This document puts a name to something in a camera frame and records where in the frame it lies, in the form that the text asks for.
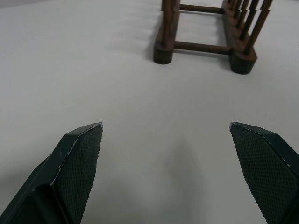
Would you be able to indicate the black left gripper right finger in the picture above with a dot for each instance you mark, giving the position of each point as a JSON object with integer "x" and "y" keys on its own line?
{"x": 264, "y": 163}

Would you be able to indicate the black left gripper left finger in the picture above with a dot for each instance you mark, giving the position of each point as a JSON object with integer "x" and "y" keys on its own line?
{"x": 70, "y": 168}

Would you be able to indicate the dark wooden dish rack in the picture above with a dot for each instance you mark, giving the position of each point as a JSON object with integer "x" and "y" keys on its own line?
{"x": 163, "y": 54}

